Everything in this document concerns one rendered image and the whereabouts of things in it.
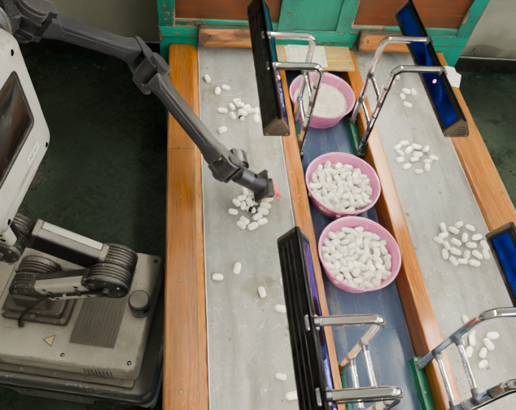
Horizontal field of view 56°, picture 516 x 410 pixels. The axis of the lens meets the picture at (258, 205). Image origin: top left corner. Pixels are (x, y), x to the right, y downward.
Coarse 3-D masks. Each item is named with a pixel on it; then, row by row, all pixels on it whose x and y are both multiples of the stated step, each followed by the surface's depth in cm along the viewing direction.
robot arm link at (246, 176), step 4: (244, 164) 154; (244, 168) 150; (240, 172) 150; (244, 172) 149; (248, 172) 151; (252, 172) 152; (236, 176) 149; (240, 176) 150; (244, 176) 149; (248, 176) 150; (252, 176) 152; (232, 180) 152; (236, 180) 150; (240, 180) 149; (244, 180) 150; (248, 180) 151; (252, 180) 152; (240, 184) 151; (244, 184) 151; (248, 184) 152
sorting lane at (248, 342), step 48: (240, 96) 192; (240, 144) 178; (240, 192) 165; (288, 192) 168; (240, 240) 155; (240, 288) 145; (240, 336) 137; (288, 336) 138; (240, 384) 129; (288, 384) 131
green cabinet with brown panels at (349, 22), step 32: (160, 0) 186; (192, 0) 189; (224, 0) 190; (288, 0) 191; (320, 0) 194; (352, 0) 194; (384, 0) 197; (416, 0) 198; (448, 0) 200; (480, 0) 199; (352, 32) 207; (448, 32) 211
